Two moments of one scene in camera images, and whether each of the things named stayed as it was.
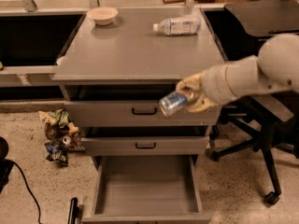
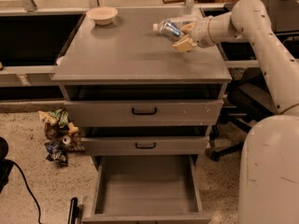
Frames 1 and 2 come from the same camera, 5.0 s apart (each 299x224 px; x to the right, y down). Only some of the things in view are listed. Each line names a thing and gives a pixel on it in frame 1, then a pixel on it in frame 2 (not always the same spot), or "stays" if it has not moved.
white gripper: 215,84 -> 201,31
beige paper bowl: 102,15 stays
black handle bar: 74,212 stays
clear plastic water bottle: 178,26 stays
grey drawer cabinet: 116,67 stays
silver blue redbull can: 172,102 -> 170,30
